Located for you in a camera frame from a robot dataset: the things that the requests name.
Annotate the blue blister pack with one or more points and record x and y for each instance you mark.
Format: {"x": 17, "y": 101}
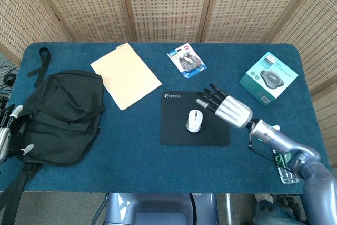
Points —
{"x": 187, "y": 60}

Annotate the blue table mat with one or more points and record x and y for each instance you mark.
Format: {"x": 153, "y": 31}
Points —
{"x": 147, "y": 167}

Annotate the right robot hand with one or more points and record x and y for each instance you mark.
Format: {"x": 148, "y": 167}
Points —
{"x": 229, "y": 109}

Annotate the speakerphone product box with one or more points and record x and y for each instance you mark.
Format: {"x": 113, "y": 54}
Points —
{"x": 268, "y": 77}

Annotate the black backpack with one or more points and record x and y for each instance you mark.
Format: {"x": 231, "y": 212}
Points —
{"x": 58, "y": 119}

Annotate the woven folding screen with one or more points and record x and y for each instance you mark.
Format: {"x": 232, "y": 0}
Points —
{"x": 168, "y": 6}

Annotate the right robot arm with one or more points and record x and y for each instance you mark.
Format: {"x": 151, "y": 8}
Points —
{"x": 295, "y": 161}

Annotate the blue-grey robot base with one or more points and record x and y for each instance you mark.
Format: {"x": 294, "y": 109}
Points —
{"x": 163, "y": 209}

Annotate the white computer mouse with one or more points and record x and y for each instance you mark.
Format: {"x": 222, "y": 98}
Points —
{"x": 194, "y": 120}

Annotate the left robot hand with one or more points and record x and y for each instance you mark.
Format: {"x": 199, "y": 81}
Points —
{"x": 4, "y": 135}

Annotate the beige notepad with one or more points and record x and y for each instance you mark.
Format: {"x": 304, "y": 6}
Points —
{"x": 126, "y": 76}

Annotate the black mouse pad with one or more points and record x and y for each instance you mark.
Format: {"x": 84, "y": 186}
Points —
{"x": 179, "y": 127}

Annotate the clear plastic water bottle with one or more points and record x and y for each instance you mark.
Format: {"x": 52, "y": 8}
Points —
{"x": 283, "y": 168}

